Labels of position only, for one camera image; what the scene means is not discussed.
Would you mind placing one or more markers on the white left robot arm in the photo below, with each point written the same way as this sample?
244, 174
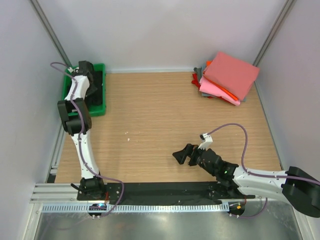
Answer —
85, 91

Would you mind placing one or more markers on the right aluminium corner post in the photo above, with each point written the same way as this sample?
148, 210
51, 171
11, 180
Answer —
279, 21

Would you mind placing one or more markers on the aluminium corner post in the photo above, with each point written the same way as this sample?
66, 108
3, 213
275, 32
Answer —
279, 21
50, 31

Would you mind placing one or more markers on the green plastic bin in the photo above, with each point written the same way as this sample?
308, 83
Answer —
95, 111

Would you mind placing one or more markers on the folded red t shirt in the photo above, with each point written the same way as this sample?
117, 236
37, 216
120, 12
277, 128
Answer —
195, 80

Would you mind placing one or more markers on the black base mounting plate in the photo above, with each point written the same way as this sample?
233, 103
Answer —
158, 193

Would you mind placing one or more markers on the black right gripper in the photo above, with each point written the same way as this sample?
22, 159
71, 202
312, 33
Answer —
189, 150

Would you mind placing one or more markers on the folded grey t shirt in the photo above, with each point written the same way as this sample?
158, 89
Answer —
200, 70

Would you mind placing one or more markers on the white slotted cable duct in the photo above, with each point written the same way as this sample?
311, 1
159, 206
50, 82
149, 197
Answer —
97, 208

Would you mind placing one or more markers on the left aluminium corner post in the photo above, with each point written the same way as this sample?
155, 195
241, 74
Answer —
50, 31

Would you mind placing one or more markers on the folded light pink t shirt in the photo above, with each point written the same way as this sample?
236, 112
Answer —
209, 88

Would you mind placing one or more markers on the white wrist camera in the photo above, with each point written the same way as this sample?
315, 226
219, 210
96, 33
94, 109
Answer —
206, 141
70, 70

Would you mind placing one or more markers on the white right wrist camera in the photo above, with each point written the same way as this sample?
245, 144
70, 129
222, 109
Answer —
206, 141

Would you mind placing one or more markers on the aluminium frame rail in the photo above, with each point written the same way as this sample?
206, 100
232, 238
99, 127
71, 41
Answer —
53, 193

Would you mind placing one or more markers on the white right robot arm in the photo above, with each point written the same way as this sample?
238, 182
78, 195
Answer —
293, 186

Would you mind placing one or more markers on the folded salmon pink t shirt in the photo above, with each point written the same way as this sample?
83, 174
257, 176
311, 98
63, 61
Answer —
232, 74

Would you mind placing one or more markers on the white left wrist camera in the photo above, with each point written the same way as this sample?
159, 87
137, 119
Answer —
70, 70

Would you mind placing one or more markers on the black t shirt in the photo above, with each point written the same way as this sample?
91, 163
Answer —
94, 94

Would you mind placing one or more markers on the folded orange t shirt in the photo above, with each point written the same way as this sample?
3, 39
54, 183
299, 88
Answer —
208, 62

